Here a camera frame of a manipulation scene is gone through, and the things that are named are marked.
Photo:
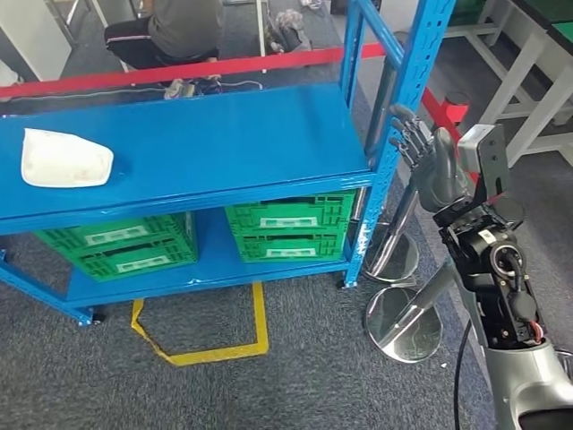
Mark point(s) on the white desk panel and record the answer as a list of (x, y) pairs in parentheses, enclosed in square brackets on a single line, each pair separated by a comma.
[(31, 35)]

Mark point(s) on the white plastic shell part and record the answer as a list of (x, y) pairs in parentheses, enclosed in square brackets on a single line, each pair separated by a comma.
[(62, 160)]

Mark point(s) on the yellow floor tape outline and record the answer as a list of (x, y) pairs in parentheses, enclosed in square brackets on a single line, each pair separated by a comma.
[(259, 320)]

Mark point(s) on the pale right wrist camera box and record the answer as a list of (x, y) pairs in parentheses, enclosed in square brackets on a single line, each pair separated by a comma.
[(474, 148)]

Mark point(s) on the chrome stanchion post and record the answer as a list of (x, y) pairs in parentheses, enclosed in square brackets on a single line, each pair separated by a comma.
[(402, 326), (381, 113), (389, 255)]

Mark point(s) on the red barrier belt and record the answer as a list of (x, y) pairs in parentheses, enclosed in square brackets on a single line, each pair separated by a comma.
[(179, 71), (432, 107)]

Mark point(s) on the green plastic crate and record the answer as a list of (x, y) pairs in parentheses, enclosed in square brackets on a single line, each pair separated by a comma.
[(121, 249), (291, 225)]

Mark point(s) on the grey backpack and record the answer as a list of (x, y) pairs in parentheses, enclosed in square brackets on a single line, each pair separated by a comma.
[(286, 30)]

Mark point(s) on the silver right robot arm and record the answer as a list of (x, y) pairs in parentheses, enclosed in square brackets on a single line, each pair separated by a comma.
[(501, 285)]

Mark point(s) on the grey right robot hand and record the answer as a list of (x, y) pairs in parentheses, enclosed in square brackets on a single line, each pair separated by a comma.
[(436, 172)]

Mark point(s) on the white frame workbench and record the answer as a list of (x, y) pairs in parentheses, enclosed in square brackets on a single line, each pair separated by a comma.
[(543, 116)]

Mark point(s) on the blue metal shelf rack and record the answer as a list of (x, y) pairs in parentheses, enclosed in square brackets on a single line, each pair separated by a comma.
[(224, 136)]

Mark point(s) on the person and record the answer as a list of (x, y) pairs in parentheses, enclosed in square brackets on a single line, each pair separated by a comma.
[(179, 30)]

